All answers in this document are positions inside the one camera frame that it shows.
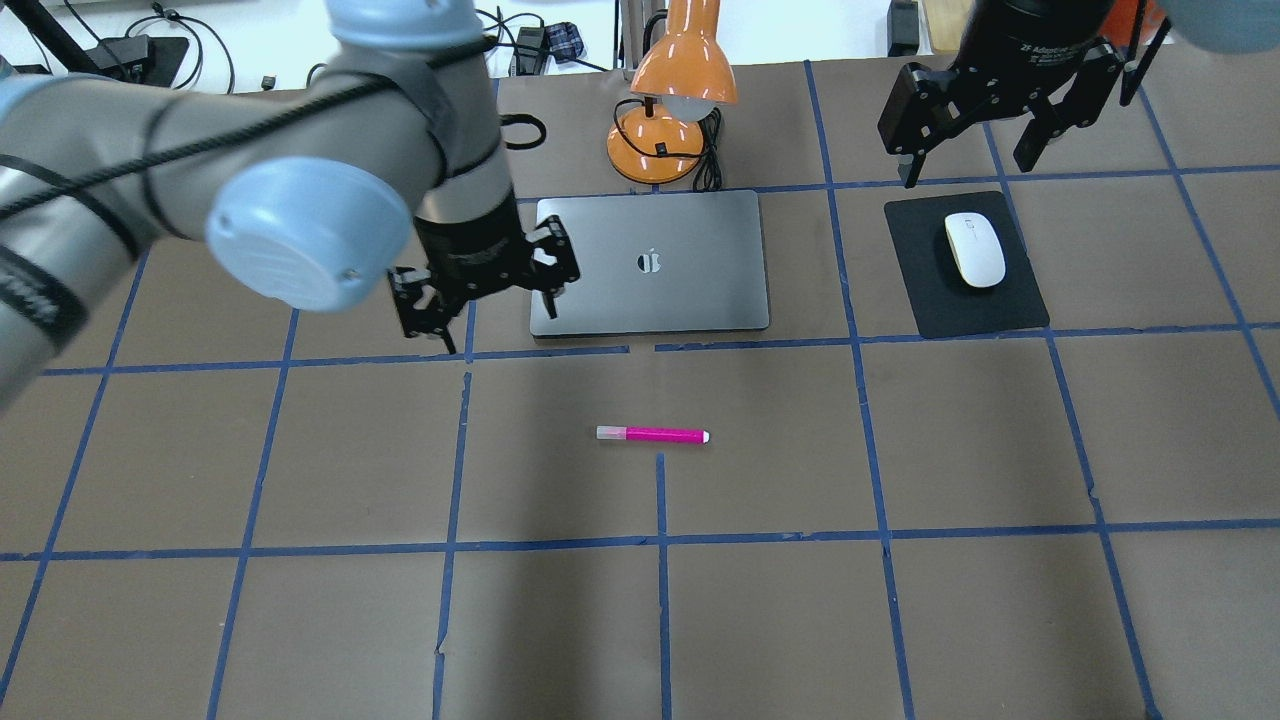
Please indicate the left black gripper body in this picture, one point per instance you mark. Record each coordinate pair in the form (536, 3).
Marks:
(466, 246)

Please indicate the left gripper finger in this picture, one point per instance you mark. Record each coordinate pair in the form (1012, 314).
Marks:
(423, 306)
(552, 263)

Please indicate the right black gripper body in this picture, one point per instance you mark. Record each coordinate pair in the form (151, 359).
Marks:
(1040, 42)

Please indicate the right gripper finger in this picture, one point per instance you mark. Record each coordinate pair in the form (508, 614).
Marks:
(925, 108)
(1081, 106)

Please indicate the white computer mouse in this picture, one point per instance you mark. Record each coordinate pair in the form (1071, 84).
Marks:
(976, 249)

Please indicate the pink marker pen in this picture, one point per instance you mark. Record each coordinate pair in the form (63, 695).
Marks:
(665, 435)

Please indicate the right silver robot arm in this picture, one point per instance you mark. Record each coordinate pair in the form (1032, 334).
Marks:
(1222, 27)

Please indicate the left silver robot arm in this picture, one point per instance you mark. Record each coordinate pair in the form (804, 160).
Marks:
(391, 167)

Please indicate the black mousepad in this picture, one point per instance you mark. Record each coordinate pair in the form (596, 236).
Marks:
(943, 306)

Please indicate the grey closed laptop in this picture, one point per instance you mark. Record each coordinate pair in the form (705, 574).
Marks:
(659, 263)

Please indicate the black power adapter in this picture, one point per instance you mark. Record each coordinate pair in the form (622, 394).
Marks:
(529, 51)

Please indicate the orange desk lamp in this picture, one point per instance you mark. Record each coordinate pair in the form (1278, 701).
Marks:
(667, 128)

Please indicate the aluminium frame post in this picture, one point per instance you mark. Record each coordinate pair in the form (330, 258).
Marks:
(634, 29)

